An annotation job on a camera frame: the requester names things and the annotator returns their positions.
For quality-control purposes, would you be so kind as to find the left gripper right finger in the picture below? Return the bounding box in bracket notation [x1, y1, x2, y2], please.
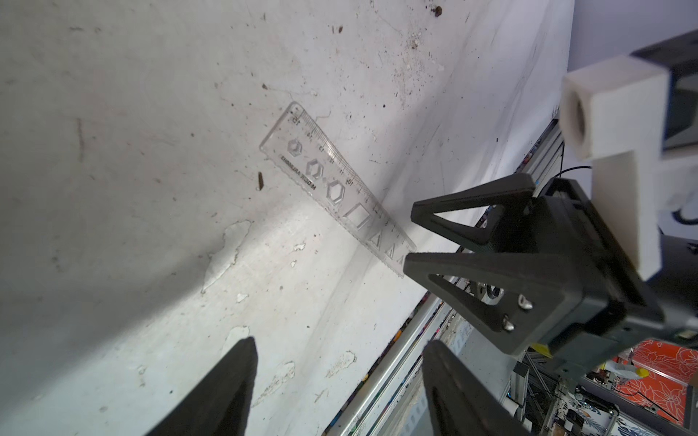
[423, 341, 529, 436]

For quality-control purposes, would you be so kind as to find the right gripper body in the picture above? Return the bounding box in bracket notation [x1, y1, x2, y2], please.
[490, 177, 697, 374]

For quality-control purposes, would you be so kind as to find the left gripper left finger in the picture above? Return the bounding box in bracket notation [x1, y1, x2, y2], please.
[149, 337, 258, 435]

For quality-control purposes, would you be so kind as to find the short clear stencil ruler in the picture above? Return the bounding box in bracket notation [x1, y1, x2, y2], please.
[260, 102, 416, 277]

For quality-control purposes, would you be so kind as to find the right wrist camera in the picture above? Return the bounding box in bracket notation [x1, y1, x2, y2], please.
[560, 31, 697, 280]

